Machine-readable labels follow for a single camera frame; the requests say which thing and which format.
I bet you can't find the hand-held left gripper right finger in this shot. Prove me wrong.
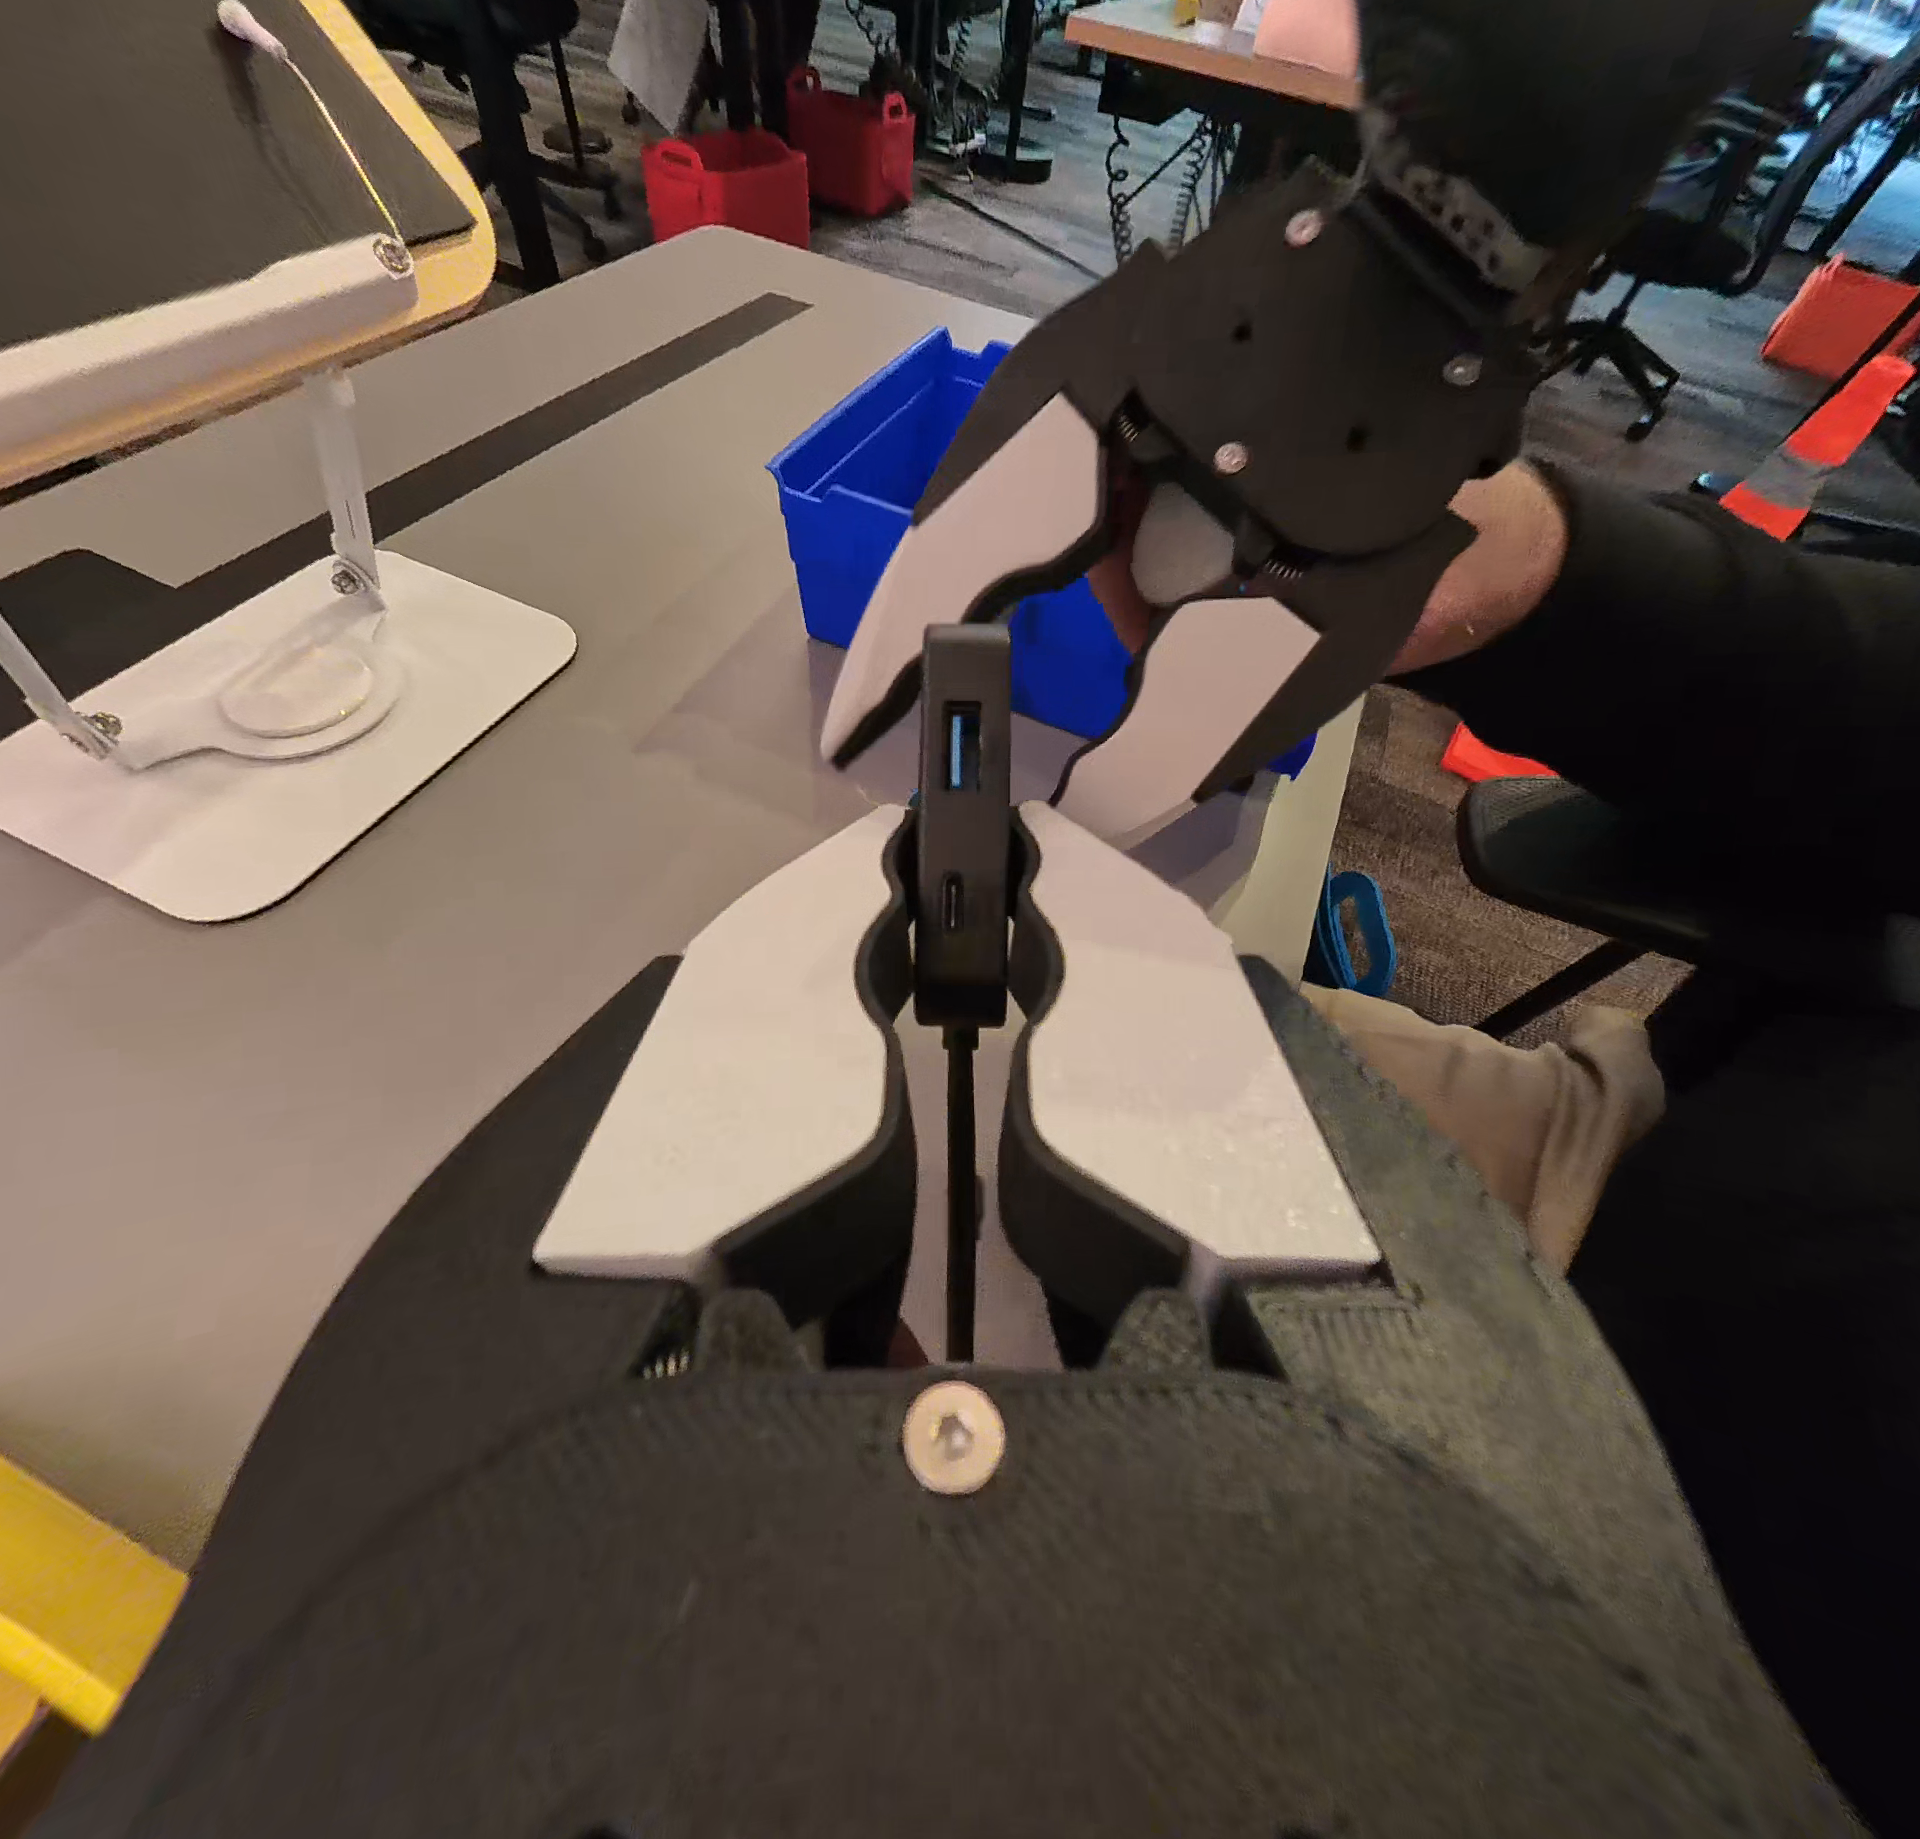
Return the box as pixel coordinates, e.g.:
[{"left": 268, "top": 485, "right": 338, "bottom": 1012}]
[{"left": 996, "top": 802, "right": 1384, "bottom": 1367}]

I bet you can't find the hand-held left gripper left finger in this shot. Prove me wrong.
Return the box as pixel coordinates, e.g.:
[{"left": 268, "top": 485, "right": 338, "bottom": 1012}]
[{"left": 531, "top": 804, "right": 920, "bottom": 1367}]

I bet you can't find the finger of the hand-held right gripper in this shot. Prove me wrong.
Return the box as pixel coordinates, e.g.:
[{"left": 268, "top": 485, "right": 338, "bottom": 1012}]
[
  {"left": 1048, "top": 593, "right": 1328, "bottom": 842},
  {"left": 819, "top": 396, "right": 1119, "bottom": 775}
]

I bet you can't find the blue plastic bin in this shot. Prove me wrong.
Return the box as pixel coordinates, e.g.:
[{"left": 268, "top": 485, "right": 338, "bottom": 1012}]
[{"left": 766, "top": 323, "right": 1323, "bottom": 779}]

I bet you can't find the thin black hub cable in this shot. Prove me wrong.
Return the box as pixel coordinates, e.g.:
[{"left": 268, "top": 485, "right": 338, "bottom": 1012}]
[{"left": 942, "top": 1020, "right": 983, "bottom": 1363}]

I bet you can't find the black usb hub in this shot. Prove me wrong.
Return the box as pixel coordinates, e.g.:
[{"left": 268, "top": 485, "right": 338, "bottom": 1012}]
[{"left": 915, "top": 621, "right": 1020, "bottom": 1028}]

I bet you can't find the person's right forearm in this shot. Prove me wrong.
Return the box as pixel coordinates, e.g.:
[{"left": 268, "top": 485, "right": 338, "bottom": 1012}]
[{"left": 1425, "top": 456, "right": 1920, "bottom": 971}]

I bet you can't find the person's right hand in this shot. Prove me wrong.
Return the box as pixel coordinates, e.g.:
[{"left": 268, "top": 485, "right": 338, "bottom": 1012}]
[{"left": 1386, "top": 462, "right": 1571, "bottom": 678}]

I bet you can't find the person's leg in khaki pants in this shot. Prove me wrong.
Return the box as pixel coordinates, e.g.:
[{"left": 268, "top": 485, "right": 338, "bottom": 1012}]
[{"left": 1303, "top": 981, "right": 1670, "bottom": 1277}]

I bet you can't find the wooden background desk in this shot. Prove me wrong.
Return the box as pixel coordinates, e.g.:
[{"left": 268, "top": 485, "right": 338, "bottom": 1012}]
[{"left": 1065, "top": 0, "right": 1358, "bottom": 114}]

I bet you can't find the black office chair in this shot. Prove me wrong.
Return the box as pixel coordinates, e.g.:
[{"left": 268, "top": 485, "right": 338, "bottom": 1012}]
[{"left": 1456, "top": 779, "right": 1728, "bottom": 1038}]

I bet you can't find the white tilting stand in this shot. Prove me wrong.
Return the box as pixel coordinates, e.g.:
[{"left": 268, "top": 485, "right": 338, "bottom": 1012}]
[{"left": 0, "top": 234, "right": 579, "bottom": 926}]

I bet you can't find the orange reflective cone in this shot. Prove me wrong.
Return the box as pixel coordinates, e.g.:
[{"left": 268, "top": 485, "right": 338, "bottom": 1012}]
[{"left": 1717, "top": 353, "right": 1920, "bottom": 543}]

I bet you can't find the orange fabric bin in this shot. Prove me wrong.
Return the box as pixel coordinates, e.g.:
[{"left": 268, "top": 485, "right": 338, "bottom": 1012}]
[{"left": 1756, "top": 254, "right": 1920, "bottom": 378}]

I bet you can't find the person's black jacket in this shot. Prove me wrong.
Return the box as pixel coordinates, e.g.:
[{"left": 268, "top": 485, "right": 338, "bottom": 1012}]
[{"left": 1567, "top": 954, "right": 1920, "bottom": 1839}]

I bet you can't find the yellow plastic bin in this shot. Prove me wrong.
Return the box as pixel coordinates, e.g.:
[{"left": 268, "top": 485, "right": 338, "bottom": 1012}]
[{"left": 0, "top": 1456, "right": 189, "bottom": 1739}]

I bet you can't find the wooden board with black mat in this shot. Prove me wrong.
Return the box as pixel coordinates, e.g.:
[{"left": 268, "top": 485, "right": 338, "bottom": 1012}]
[{"left": 0, "top": 0, "right": 500, "bottom": 370}]

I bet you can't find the blue strap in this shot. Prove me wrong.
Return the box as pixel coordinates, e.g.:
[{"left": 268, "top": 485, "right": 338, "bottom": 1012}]
[{"left": 1303, "top": 871, "right": 1400, "bottom": 995}]

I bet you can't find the thin white wire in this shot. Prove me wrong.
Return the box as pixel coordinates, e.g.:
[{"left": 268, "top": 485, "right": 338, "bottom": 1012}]
[{"left": 217, "top": 0, "right": 410, "bottom": 273}]

